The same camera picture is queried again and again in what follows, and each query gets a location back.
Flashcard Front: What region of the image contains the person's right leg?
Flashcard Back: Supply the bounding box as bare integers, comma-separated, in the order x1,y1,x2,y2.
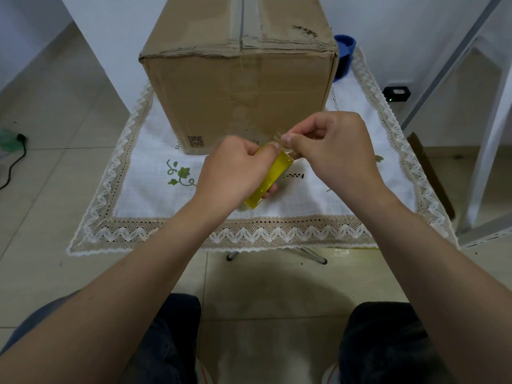
338,301,454,384

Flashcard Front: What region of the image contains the black charger with green light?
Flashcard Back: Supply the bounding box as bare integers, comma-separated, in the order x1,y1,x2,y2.
382,86,412,103

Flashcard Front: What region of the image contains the brown wooden board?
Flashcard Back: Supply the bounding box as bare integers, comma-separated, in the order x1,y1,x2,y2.
407,132,457,221

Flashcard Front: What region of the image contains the person's right forearm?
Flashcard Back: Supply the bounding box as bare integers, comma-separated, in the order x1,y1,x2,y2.
347,186,512,384

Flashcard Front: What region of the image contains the yellow clear tape roll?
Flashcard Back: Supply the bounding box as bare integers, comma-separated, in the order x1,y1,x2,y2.
224,131,298,210

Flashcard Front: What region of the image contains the blue plastic cup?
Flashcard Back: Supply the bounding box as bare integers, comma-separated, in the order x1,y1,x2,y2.
333,34,357,82

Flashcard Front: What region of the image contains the person's left leg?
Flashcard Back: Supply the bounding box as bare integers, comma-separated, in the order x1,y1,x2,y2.
0,291,202,384

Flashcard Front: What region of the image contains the green plug adapter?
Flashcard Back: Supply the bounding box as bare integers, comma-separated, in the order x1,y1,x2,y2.
0,129,19,153

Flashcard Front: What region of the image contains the person's right hand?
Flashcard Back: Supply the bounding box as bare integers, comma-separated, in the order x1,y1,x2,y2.
281,111,387,205

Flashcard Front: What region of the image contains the metal table leg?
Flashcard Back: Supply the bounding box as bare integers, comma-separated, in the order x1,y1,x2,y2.
226,247,329,265

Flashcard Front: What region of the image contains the white lace-edged tablecloth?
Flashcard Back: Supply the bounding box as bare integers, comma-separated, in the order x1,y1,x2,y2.
66,46,459,257

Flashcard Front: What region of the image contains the person's white shoe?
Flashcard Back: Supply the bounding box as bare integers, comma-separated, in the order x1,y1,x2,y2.
195,357,215,384
321,362,341,384

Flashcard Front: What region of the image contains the brown cardboard box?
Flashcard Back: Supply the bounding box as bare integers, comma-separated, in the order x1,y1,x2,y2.
138,0,340,156

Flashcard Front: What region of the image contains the person's right white shoe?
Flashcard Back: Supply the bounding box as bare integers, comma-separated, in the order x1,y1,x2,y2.
321,362,341,384

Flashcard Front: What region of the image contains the black power cable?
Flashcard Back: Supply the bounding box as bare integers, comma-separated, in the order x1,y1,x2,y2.
0,133,28,191

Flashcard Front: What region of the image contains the white metal rack frame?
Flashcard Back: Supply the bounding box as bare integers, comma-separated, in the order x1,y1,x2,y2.
400,0,512,249

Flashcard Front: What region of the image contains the person's left hand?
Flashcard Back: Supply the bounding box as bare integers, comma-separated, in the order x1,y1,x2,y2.
192,136,281,216

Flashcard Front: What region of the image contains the person's left forearm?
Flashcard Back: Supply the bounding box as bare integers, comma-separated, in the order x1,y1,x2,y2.
0,196,234,384

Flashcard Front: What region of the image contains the person's left white shoe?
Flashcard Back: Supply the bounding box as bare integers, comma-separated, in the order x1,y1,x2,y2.
195,357,215,384

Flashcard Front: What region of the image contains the person's leg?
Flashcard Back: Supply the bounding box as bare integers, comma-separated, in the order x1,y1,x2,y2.
0,291,202,384
338,301,454,384

